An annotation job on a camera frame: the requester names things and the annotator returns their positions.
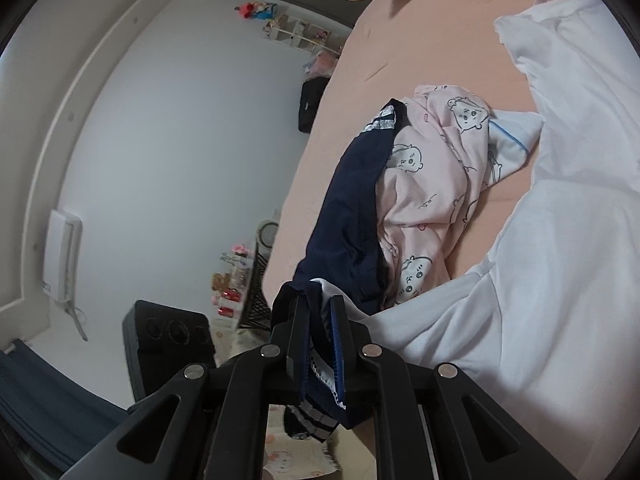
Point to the pink printed pajama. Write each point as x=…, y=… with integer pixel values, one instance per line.
x=425, y=190

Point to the white floor appliance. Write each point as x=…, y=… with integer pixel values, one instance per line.
x=267, y=232

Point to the white wall air conditioner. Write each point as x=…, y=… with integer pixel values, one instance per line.
x=62, y=255

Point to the white shirt with navy trim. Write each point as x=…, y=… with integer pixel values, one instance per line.
x=550, y=270

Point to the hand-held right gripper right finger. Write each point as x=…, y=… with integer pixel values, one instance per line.
x=337, y=355

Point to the red can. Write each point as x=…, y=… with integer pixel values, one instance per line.
x=226, y=312
x=231, y=296

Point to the black backpack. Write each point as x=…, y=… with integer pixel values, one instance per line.
x=312, y=105

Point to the small pink toy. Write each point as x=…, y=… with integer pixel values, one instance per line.
x=239, y=250

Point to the white shelf rack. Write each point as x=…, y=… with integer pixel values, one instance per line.
x=300, y=35

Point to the navy pleated skirt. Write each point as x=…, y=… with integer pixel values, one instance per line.
x=345, y=215

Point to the blue curtain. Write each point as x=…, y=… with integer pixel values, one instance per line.
x=45, y=400

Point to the pink bed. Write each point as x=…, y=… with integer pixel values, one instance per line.
x=400, y=50

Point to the pink bag pile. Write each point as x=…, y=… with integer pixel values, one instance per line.
x=322, y=62

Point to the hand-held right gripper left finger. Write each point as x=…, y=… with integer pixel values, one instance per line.
x=302, y=360

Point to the brown bear toy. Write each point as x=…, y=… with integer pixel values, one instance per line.
x=218, y=282

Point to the red-hat plush doll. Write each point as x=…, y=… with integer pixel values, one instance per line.
x=255, y=10

